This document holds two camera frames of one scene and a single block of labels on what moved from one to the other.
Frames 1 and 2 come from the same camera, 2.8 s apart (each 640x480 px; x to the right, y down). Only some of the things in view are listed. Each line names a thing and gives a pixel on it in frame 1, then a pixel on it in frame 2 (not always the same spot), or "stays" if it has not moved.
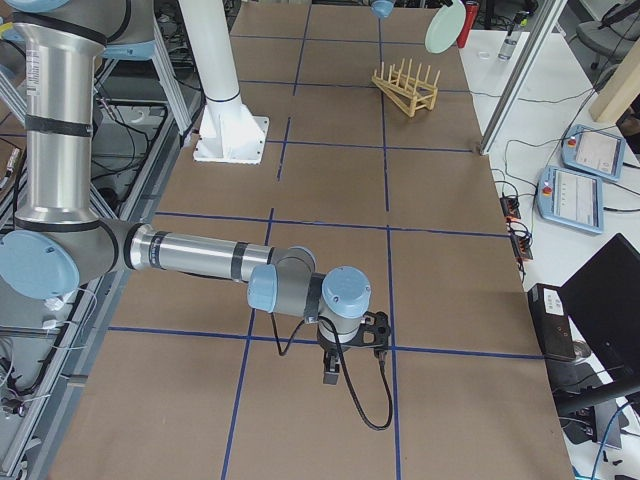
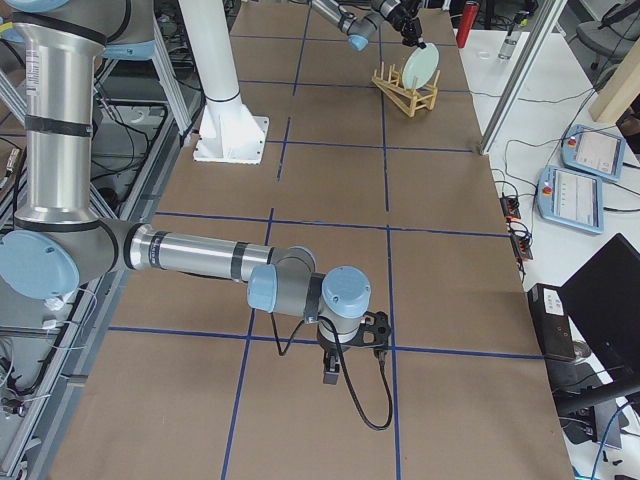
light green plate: (445, 27) -> (421, 64)
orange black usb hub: (510, 207) stays
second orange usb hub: (522, 247) stays
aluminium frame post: (536, 49) stays
